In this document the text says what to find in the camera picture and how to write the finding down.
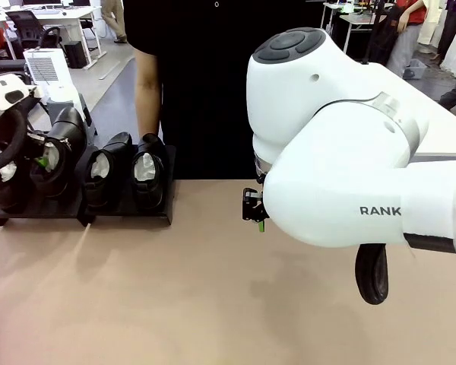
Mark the white paper shoe stuffing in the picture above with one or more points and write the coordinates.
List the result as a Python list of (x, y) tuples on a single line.
[(144, 167), (7, 172), (54, 157), (99, 169)]

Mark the white air purifier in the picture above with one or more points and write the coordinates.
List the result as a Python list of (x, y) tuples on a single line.
[(49, 76)]

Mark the black computer tower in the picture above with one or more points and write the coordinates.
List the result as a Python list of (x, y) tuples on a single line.
[(75, 53)]

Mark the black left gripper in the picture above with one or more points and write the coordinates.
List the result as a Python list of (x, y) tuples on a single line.
[(36, 144)]

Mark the white workshop table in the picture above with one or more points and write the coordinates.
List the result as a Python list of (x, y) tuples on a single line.
[(357, 19)]

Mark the grey plastic bin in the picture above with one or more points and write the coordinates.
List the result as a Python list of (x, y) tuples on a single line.
[(416, 70)]

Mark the person's black shirt torso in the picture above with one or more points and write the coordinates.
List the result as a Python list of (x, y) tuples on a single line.
[(213, 95)]

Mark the person's right hand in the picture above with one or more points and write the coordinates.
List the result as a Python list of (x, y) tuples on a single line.
[(150, 129)]

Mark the person in red shirt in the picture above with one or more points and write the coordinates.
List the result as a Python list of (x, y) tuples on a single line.
[(406, 38)]

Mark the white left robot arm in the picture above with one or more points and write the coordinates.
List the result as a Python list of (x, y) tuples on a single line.
[(0, 99)]

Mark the person in khaki trousers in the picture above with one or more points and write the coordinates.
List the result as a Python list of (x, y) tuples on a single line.
[(112, 19)]

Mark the black office chair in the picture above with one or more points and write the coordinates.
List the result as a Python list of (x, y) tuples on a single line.
[(26, 26)]

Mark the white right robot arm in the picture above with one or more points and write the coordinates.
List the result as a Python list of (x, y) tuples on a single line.
[(327, 171)]

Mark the black leather buckle shoe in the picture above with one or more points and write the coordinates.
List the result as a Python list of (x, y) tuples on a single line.
[(152, 190), (7, 194), (116, 146), (68, 129)]

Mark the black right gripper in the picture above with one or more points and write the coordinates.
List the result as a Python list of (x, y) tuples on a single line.
[(252, 205)]

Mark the person's right forearm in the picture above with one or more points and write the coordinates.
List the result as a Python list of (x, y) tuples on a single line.
[(148, 87)]

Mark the white office desk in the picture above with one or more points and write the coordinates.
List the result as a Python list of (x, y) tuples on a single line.
[(72, 15)]

